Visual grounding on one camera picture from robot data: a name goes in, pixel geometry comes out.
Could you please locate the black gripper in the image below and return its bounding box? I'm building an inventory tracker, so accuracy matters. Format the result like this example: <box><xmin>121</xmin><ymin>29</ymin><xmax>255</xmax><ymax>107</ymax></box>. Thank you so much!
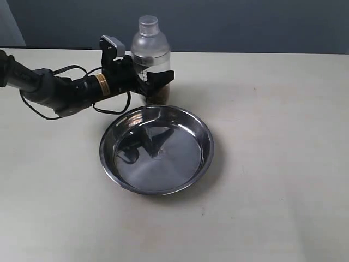
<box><xmin>99</xmin><ymin>56</ymin><xmax>175</xmax><ymax>97</ymax></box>

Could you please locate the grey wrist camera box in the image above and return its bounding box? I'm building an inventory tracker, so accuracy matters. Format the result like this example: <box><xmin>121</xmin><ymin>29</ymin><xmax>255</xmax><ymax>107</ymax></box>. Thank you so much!
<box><xmin>99</xmin><ymin>35</ymin><xmax>125</xmax><ymax>63</ymax></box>

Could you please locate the clear plastic shaker bottle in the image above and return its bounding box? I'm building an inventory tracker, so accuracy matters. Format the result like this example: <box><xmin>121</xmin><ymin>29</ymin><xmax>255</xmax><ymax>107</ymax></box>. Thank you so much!
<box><xmin>130</xmin><ymin>15</ymin><xmax>171</xmax><ymax>106</ymax></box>

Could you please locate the round stainless steel plate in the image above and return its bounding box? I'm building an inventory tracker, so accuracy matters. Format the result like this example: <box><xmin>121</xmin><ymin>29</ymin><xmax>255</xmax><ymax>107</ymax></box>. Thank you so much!
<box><xmin>99</xmin><ymin>105</ymin><xmax>215</xmax><ymax>195</ymax></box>

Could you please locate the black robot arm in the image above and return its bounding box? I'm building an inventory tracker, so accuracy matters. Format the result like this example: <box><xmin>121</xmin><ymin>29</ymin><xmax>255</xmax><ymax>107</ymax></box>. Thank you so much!
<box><xmin>1</xmin><ymin>50</ymin><xmax>175</xmax><ymax>119</ymax></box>

